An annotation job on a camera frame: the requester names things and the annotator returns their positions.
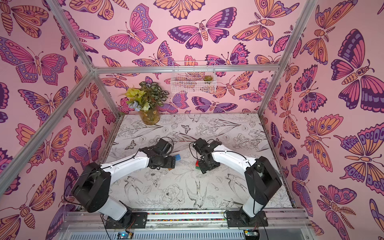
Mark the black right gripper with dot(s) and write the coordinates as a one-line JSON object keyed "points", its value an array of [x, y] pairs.
{"points": [[202, 165]]}

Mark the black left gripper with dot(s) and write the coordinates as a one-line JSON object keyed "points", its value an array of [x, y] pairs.
{"points": [[172, 162]]}

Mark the blue lego brick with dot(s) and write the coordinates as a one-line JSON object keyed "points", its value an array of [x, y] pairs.
{"points": [[178, 157]]}

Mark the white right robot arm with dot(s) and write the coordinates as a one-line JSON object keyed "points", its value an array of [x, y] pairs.
{"points": [[261, 177]]}

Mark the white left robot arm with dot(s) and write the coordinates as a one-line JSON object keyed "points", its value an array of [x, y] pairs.
{"points": [[92, 187]]}

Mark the potted plant in glass vase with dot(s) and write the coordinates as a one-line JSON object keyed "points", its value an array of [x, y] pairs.
{"points": [[146, 100]]}

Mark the white wire basket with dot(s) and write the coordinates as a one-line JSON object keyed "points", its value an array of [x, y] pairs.
{"points": [[193, 82]]}

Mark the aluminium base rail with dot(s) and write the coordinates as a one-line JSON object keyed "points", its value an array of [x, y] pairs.
{"points": [[274, 224]]}

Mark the aluminium frame top crossbar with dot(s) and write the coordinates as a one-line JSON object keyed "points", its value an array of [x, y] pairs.
{"points": [[202, 68]]}

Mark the aluminium frame left diagonal beam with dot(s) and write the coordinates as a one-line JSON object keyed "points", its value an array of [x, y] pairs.
{"points": [[24, 155]]}

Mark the aluminium frame post back left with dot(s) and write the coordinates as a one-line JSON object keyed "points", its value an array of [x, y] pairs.
{"points": [[66, 26]]}

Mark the aluminium frame post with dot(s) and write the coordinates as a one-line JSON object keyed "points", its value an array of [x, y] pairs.
{"points": [[66, 26], [301, 24]]}

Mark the aluminium frame post back right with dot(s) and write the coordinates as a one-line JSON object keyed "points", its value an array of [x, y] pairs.
{"points": [[301, 24]]}

